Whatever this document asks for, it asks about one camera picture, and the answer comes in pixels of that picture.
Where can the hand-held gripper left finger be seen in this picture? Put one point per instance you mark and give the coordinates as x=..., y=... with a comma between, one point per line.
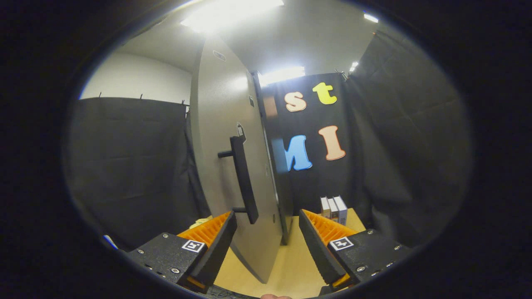
x=218, y=251

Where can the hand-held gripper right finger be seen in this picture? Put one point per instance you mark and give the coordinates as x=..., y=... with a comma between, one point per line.
x=318, y=253

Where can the grey cabinet door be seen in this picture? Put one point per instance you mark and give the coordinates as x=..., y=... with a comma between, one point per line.
x=220, y=104

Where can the yellow plush toy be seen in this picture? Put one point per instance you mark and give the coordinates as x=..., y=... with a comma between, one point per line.
x=201, y=223

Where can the white and blue book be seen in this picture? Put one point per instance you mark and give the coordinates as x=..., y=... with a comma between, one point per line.
x=341, y=211

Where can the dark grey cabinet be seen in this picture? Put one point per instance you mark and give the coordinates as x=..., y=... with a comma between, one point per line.
x=282, y=187

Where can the ceiling light panel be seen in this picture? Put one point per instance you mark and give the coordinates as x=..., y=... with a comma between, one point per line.
x=353, y=66
x=228, y=12
x=282, y=74
x=371, y=18

